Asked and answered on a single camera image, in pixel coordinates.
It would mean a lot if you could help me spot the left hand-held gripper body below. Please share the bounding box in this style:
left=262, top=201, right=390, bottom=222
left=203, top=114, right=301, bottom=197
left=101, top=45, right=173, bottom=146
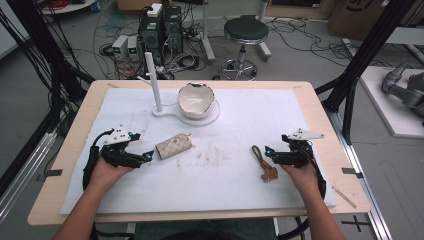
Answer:
left=99, top=125, right=145, bottom=169

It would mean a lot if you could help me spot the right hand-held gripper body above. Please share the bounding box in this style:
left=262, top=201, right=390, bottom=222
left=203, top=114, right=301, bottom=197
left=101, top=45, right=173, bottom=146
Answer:
left=281, top=128, right=325, bottom=169

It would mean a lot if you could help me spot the brown key fob green loop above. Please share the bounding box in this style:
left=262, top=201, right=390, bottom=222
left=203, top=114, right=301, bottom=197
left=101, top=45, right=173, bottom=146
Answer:
left=251, top=144, right=279, bottom=183

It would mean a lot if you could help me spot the beige key pouch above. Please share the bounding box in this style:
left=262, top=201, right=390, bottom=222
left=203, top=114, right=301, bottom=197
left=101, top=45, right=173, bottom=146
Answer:
left=154, top=132, right=197, bottom=161

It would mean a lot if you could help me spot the person's left hand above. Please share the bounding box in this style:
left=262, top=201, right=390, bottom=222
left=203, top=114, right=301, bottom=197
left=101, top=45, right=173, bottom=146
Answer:
left=89, top=155, right=135, bottom=193

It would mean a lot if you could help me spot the person's right hand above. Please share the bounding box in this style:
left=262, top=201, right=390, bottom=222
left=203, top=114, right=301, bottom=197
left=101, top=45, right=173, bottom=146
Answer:
left=280, top=162, right=322, bottom=198

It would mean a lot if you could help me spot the white stand with pole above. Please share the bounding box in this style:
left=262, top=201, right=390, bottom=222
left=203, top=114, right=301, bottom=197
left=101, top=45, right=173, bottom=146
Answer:
left=136, top=51, right=221, bottom=128

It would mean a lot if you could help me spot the light wooden table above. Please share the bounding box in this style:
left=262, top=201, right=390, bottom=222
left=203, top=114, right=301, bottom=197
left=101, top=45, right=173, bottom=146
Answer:
left=27, top=79, right=371, bottom=226

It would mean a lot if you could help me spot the white table mat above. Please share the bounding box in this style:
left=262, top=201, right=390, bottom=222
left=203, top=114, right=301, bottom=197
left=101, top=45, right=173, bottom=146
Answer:
left=59, top=87, right=338, bottom=215

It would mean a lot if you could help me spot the thin wooden stick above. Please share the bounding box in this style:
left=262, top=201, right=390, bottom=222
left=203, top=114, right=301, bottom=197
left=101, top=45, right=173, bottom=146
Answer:
left=331, top=185, right=358, bottom=210

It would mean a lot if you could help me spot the white cracked bowl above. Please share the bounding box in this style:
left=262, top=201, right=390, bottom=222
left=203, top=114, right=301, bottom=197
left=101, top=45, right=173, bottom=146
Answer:
left=176, top=82, right=216, bottom=120

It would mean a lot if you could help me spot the grey power supply unit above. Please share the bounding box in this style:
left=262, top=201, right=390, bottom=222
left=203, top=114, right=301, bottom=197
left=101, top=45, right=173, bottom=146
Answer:
left=126, top=35, right=140, bottom=62
left=111, top=34, right=129, bottom=62

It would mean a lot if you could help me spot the white floor board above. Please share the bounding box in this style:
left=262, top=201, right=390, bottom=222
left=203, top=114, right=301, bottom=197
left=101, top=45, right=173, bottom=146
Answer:
left=359, top=65, right=424, bottom=139

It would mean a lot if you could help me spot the black computer tower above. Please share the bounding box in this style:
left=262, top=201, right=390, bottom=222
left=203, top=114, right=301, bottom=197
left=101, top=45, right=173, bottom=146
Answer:
left=137, top=3, right=184, bottom=67

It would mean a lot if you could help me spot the black round stool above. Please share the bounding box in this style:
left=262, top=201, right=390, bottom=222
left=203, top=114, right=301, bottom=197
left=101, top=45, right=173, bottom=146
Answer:
left=218, top=14, right=273, bottom=82

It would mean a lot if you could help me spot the cardboard box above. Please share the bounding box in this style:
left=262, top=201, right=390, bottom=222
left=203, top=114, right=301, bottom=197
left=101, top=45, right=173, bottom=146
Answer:
left=327, top=0, right=398, bottom=42

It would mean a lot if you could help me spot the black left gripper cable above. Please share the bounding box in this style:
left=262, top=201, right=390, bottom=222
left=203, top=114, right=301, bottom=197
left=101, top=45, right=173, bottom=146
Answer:
left=82, top=129, right=114, bottom=192

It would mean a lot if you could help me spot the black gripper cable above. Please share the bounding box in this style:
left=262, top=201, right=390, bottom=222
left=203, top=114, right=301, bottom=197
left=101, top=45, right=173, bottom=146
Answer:
left=82, top=129, right=114, bottom=192
left=278, top=156, right=328, bottom=240

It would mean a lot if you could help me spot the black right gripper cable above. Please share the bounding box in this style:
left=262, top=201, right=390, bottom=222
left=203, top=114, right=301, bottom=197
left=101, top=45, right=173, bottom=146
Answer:
left=278, top=156, right=328, bottom=240

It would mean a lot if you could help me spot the black metal frame post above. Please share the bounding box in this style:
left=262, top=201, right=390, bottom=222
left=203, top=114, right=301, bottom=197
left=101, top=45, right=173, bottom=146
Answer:
left=314, top=0, right=418, bottom=145
left=6, top=0, right=96, bottom=111

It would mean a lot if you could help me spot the bundle of black cables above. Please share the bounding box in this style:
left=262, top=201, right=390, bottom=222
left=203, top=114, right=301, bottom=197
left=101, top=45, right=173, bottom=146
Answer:
left=0, top=0, right=84, bottom=134

